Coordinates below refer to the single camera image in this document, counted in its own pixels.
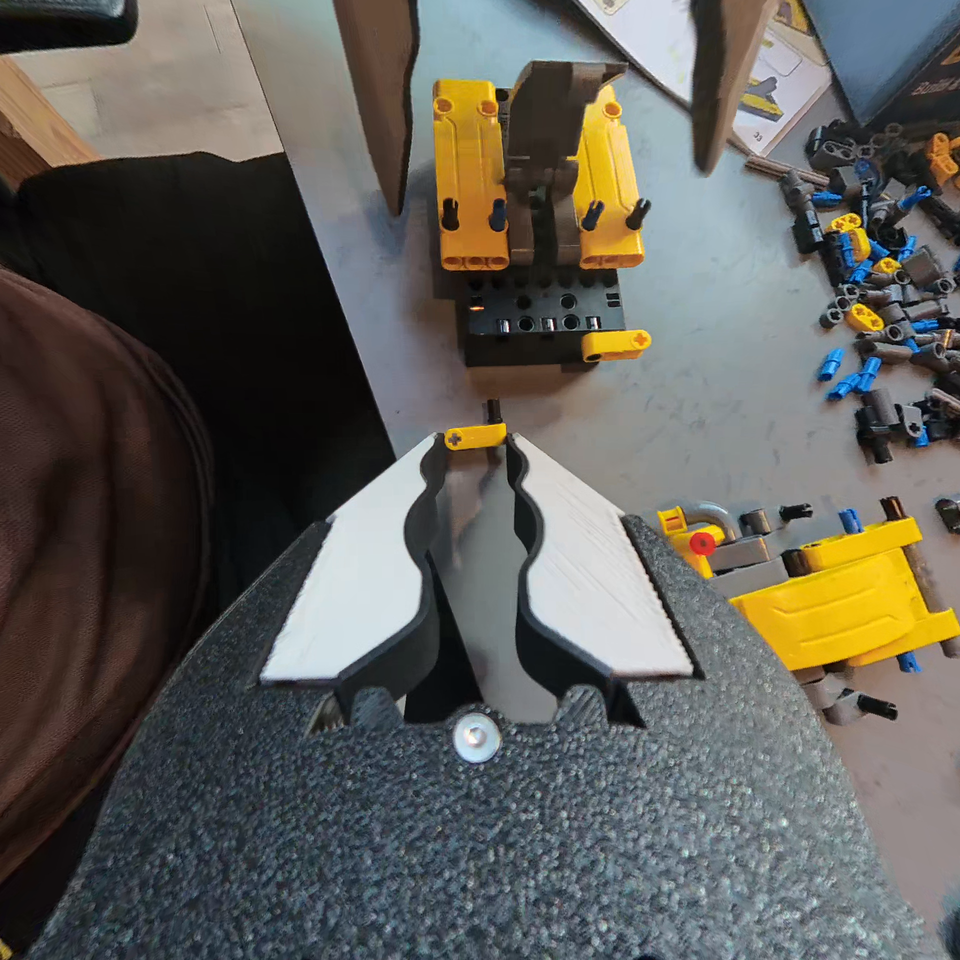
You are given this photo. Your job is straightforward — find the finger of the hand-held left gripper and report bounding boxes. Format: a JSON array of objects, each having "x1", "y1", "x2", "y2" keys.
[
  {"x1": 688, "y1": 0, "x2": 781, "y2": 177},
  {"x1": 333, "y1": 0, "x2": 421, "y2": 219}
]

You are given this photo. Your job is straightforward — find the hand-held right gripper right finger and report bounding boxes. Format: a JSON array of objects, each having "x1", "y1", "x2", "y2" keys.
[{"x1": 504, "y1": 433, "x2": 696, "y2": 699}]

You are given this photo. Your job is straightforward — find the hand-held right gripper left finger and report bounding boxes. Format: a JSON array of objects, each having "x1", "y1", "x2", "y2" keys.
[{"x1": 258, "y1": 432, "x2": 451, "y2": 717}]

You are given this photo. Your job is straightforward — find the instruction booklet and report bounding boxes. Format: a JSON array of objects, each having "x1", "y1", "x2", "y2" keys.
[{"x1": 573, "y1": 0, "x2": 834, "y2": 155}]

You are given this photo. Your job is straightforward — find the black and yellow brick assembly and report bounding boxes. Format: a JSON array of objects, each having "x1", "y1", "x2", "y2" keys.
[{"x1": 431, "y1": 60, "x2": 652, "y2": 369}]

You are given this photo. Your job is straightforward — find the small yellow brick connector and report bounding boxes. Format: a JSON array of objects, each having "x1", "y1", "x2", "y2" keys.
[
  {"x1": 444, "y1": 399, "x2": 509, "y2": 451},
  {"x1": 581, "y1": 330, "x2": 652, "y2": 363}
]

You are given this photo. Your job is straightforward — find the blue cardboard box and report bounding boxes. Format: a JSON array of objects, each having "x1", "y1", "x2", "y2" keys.
[{"x1": 802, "y1": 0, "x2": 960, "y2": 129}]

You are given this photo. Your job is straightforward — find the yellow and grey brick module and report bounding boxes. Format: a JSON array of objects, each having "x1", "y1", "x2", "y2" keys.
[{"x1": 656, "y1": 495, "x2": 960, "y2": 727}]

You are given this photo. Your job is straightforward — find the person's brown shirt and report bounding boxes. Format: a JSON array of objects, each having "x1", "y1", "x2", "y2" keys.
[{"x1": 0, "y1": 270, "x2": 219, "y2": 886}]

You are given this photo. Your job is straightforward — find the pile of loose brick pieces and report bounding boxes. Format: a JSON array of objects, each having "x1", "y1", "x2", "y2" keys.
[{"x1": 746, "y1": 120, "x2": 960, "y2": 466}]

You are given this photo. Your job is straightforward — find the wooden post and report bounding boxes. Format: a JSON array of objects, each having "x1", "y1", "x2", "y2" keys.
[{"x1": 0, "y1": 60, "x2": 99, "y2": 189}]

